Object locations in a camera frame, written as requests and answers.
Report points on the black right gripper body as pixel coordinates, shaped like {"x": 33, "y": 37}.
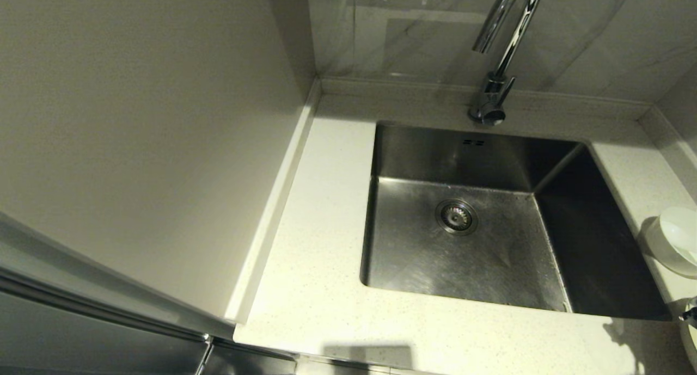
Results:
{"x": 691, "y": 314}

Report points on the cream round plate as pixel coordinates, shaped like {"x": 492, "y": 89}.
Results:
{"x": 690, "y": 342}

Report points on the white ceramic bowl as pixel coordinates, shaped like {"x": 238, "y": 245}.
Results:
{"x": 672, "y": 241}

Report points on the stainless steel sink basin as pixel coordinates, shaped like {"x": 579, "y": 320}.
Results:
{"x": 468, "y": 266}

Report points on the round metal drain strainer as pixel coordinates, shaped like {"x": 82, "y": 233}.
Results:
{"x": 456, "y": 217}

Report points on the chrome gooseneck faucet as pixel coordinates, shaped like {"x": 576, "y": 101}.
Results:
{"x": 486, "y": 105}

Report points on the beige tall cabinet side panel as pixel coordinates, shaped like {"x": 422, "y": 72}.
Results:
{"x": 136, "y": 146}

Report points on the grey glossy cabinet front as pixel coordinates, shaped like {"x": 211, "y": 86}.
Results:
{"x": 81, "y": 337}

